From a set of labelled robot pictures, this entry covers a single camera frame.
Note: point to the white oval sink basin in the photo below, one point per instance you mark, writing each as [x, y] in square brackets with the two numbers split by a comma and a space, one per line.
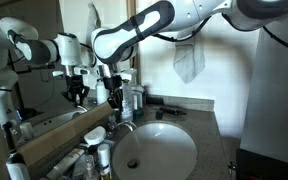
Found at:
[170, 150]

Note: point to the clear jar white lid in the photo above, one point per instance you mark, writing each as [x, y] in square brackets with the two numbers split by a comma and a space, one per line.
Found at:
[95, 135]

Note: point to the small clear bottle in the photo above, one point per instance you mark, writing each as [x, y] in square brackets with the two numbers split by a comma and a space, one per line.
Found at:
[91, 170]

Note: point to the grey hanging towel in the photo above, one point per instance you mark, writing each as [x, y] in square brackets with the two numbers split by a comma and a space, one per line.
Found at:
[189, 63]

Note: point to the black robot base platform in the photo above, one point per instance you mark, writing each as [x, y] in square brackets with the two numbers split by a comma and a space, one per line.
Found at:
[267, 166]

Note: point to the small white bottle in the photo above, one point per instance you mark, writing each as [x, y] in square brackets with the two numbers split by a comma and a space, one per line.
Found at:
[104, 155]

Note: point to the black bottle lying flat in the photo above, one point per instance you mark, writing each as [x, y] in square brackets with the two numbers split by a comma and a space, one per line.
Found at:
[172, 110]

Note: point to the white cosmetic tube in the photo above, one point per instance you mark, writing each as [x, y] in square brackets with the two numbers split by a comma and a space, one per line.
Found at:
[65, 163]

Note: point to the white Berkeley EECS bottle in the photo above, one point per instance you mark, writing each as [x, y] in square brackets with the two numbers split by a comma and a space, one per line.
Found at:
[128, 105]

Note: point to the small black cap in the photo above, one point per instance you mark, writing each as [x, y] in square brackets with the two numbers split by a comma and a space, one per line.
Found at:
[159, 115]

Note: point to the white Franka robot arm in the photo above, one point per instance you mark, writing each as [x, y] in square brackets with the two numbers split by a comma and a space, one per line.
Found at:
[150, 20]

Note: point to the wood framed wall mirror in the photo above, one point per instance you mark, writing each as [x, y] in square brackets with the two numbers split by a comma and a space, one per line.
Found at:
[60, 133]

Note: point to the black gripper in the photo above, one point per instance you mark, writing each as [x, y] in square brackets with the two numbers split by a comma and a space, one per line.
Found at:
[113, 82]

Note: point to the white flat panel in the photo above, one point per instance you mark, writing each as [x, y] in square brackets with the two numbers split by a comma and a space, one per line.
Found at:
[277, 100]

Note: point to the teal mouthwash bottle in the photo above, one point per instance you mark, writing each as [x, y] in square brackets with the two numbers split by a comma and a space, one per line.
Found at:
[139, 111]

